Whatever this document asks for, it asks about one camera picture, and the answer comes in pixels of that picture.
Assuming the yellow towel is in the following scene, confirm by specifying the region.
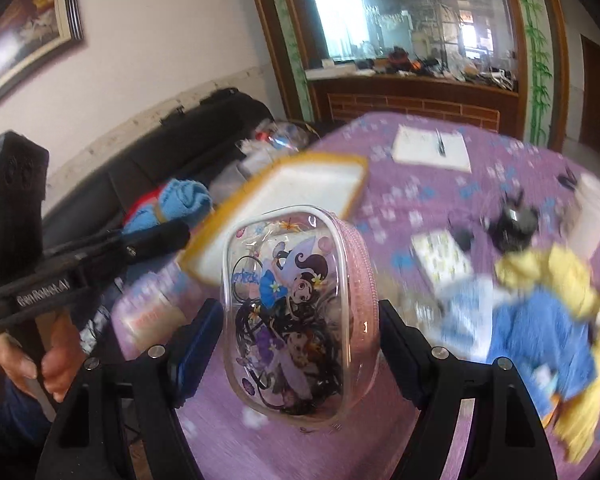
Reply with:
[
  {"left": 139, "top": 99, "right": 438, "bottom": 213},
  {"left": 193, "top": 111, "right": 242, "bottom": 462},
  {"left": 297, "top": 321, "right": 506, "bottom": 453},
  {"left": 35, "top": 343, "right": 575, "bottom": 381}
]
[{"left": 494, "top": 244, "right": 600, "bottom": 464}]

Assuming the clear pink cartoon pouch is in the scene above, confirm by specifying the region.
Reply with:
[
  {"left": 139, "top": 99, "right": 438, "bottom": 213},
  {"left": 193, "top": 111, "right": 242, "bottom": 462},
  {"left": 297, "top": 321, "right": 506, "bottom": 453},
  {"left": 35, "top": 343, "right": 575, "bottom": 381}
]
[{"left": 222, "top": 205, "right": 380, "bottom": 428}]

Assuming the left hand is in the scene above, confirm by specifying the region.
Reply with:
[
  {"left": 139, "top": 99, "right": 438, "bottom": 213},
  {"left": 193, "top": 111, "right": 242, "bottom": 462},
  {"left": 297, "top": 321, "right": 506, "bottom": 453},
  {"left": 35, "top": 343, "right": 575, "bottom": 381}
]
[{"left": 0, "top": 309, "right": 89, "bottom": 403}]

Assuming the blue towel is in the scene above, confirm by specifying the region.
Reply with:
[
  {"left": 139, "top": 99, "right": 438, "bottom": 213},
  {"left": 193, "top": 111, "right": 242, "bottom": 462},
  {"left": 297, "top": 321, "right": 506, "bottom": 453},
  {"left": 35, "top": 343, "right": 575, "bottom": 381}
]
[{"left": 432, "top": 275, "right": 597, "bottom": 418}]

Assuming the black sofa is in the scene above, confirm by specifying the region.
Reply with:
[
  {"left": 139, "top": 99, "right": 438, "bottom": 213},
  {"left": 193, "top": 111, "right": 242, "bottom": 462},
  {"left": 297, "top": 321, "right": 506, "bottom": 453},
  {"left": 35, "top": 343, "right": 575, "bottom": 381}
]
[{"left": 43, "top": 88, "right": 274, "bottom": 249}]

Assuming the purple floral tablecloth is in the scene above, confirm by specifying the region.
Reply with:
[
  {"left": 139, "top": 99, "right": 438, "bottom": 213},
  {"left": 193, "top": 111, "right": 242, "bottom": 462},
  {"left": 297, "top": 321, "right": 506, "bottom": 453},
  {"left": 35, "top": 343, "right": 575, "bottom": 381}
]
[{"left": 110, "top": 110, "right": 600, "bottom": 480}]

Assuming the white plastic jar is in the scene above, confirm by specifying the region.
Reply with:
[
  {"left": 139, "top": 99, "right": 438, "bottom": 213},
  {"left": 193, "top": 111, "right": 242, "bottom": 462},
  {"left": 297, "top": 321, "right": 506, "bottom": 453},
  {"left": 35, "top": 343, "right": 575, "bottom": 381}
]
[{"left": 562, "top": 174, "right": 600, "bottom": 261}]

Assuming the framed painting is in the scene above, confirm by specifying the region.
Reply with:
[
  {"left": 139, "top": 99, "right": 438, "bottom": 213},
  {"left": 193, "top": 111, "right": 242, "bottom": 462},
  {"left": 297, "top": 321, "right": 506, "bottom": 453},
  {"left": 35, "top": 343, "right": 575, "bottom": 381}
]
[{"left": 0, "top": 0, "right": 83, "bottom": 101}]

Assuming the plastic bag of items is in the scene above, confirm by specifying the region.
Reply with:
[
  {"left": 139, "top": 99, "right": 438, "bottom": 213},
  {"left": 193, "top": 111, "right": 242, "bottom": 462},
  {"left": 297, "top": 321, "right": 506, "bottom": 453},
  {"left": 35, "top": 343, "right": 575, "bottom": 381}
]
[{"left": 209, "top": 119, "right": 321, "bottom": 205}]

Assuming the white notepad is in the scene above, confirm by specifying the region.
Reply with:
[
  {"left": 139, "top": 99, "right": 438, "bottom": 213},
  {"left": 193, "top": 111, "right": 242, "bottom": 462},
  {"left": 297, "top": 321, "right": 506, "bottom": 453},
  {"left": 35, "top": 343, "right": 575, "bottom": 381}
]
[{"left": 391, "top": 126, "right": 471, "bottom": 174}]

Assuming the black pen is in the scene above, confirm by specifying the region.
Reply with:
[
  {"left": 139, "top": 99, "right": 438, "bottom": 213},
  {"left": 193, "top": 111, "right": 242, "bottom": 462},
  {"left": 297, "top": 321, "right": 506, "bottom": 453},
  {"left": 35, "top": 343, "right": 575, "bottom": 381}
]
[{"left": 436, "top": 130, "right": 446, "bottom": 157}]

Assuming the yellow rimmed storage box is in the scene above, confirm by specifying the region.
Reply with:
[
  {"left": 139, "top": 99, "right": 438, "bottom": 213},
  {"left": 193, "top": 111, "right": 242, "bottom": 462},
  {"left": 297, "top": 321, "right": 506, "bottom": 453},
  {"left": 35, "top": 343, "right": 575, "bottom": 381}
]
[{"left": 178, "top": 152, "right": 368, "bottom": 286}]

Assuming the brown wooden door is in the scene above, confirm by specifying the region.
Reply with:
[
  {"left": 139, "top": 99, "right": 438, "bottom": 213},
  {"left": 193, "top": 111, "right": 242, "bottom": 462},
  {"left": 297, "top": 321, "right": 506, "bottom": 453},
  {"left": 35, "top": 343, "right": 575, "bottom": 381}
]
[{"left": 580, "top": 36, "right": 600, "bottom": 153}]

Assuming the wooden counter with window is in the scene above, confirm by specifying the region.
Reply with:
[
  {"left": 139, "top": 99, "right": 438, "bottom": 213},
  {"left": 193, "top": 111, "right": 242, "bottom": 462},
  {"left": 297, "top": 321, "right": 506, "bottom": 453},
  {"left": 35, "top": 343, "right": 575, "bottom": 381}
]
[{"left": 254, "top": 0, "right": 569, "bottom": 151}]

